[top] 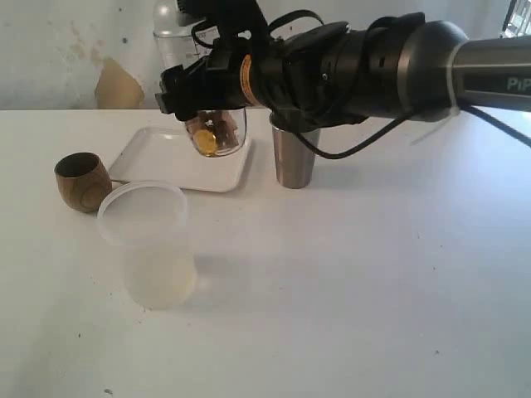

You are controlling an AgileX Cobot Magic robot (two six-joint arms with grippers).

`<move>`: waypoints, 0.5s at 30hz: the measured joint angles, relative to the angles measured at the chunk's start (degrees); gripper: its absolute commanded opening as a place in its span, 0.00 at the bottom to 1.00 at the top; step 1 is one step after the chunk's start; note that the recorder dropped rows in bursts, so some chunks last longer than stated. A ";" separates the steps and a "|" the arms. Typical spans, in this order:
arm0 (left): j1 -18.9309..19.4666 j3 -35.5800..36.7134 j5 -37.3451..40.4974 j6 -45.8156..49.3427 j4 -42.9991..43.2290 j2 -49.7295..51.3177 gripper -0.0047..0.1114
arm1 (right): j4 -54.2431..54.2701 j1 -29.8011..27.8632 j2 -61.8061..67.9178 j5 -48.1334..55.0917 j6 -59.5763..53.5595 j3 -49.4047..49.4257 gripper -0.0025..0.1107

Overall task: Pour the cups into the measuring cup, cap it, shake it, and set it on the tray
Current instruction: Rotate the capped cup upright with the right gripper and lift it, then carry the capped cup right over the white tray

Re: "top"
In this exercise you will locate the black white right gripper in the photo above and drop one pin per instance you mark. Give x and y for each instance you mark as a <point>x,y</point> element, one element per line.
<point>236,33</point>

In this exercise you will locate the brown object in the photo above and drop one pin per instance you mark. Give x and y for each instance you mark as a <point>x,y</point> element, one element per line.
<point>216,133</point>

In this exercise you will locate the stainless steel cup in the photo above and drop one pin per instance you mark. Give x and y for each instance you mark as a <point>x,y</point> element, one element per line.
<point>294,163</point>

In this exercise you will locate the brown wooden cup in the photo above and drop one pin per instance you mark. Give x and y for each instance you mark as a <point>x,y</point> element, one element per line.
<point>83,181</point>

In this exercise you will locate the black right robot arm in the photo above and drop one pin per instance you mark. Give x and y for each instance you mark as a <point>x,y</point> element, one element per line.
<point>332,75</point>

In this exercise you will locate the white rectangular tray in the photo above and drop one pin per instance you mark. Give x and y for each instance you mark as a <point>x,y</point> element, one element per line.
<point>167,155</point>

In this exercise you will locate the translucent plastic tub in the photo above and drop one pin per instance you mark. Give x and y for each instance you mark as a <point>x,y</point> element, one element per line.
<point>146,223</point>

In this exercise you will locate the white zip tie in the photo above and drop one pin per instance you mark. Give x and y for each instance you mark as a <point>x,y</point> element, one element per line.
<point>432,91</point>

